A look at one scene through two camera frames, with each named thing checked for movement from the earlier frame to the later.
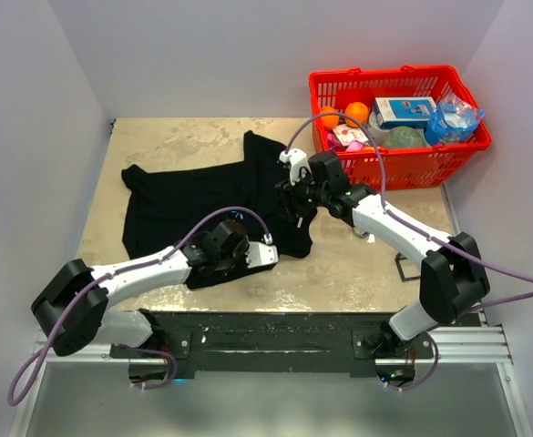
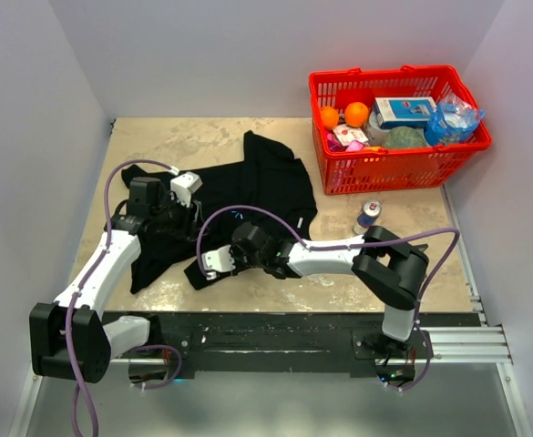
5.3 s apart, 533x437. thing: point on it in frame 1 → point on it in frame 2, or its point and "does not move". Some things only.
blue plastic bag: [454, 122] does not move
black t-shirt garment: [166, 207] does not move
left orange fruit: [329, 121] does not move
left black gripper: [241, 265] → [191, 222]
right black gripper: [287, 198] → [233, 253]
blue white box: [408, 112] does not move
